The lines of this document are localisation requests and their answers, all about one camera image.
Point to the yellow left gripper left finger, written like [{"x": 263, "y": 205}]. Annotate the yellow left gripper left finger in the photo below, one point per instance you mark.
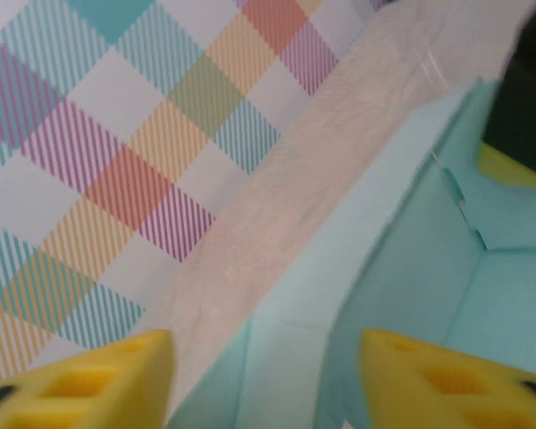
[{"x": 94, "y": 384}]

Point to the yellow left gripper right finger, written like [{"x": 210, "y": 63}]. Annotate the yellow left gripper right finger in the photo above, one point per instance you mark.
[{"x": 429, "y": 384}]

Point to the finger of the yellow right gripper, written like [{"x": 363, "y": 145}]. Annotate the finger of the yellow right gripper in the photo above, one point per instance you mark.
[{"x": 509, "y": 170}]

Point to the light blue paper box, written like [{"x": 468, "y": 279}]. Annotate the light blue paper box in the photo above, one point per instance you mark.
[{"x": 406, "y": 268}]

